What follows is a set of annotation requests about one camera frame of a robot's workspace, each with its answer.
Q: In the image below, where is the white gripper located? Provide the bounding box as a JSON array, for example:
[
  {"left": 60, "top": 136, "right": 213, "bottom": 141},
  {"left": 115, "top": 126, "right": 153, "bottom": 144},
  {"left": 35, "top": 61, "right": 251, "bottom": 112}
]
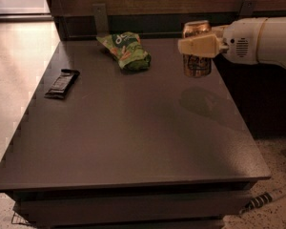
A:
[{"left": 177, "top": 17, "right": 267, "bottom": 65}]

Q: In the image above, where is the orange soda can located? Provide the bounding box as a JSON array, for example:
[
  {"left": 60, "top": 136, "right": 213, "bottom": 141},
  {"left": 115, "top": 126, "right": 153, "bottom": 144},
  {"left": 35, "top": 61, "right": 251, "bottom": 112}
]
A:
[{"left": 182, "top": 20, "right": 212, "bottom": 78}]

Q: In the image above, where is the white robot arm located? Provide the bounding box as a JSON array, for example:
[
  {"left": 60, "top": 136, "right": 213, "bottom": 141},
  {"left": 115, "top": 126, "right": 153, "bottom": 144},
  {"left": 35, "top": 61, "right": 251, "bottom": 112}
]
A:
[{"left": 178, "top": 17, "right": 286, "bottom": 70}]

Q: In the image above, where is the green chip bag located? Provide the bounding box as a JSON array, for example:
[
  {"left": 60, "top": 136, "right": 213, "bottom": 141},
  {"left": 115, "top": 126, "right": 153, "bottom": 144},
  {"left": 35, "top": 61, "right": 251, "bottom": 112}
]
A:
[{"left": 96, "top": 31, "right": 152, "bottom": 72}]

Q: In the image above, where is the dark chocolate bar wrapper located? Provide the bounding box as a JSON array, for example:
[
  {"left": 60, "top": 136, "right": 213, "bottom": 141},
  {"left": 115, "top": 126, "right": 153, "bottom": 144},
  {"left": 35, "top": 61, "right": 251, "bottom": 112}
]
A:
[{"left": 45, "top": 69, "right": 80, "bottom": 99}]

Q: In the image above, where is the striped object on floor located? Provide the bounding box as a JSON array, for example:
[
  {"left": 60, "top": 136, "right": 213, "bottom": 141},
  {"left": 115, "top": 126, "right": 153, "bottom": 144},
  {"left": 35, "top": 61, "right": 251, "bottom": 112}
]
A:
[{"left": 239, "top": 189, "right": 286, "bottom": 215}]

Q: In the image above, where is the dark cabinet drawer base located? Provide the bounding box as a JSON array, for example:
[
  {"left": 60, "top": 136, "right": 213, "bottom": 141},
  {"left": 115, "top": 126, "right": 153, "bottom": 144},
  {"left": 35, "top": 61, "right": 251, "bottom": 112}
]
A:
[{"left": 8, "top": 183, "right": 252, "bottom": 229}]

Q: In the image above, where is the right metal bracket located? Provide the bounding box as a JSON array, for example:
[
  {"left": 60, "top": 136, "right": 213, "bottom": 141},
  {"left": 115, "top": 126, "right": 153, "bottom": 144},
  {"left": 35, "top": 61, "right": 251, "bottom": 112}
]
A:
[{"left": 238, "top": 0, "right": 257, "bottom": 19}]

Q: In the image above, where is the metal bracket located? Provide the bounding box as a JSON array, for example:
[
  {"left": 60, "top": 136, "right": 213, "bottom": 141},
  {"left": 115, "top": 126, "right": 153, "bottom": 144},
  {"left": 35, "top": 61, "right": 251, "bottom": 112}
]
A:
[
  {"left": 92, "top": 3, "right": 109, "bottom": 35},
  {"left": 238, "top": 0, "right": 257, "bottom": 19}
]

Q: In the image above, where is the left metal bracket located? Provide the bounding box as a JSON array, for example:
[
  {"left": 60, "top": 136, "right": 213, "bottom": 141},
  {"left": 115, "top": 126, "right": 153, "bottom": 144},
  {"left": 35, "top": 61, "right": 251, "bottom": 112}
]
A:
[{"left": 92, "top": 3, "right": 109, "bottom": 35}]

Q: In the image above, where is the wire rack corner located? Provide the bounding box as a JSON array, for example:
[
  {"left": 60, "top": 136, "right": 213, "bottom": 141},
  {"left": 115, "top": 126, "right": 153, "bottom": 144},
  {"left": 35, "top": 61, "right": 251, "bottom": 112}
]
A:
[{"left": 11, "top": 203, "right": 31, "bottom": 226}]

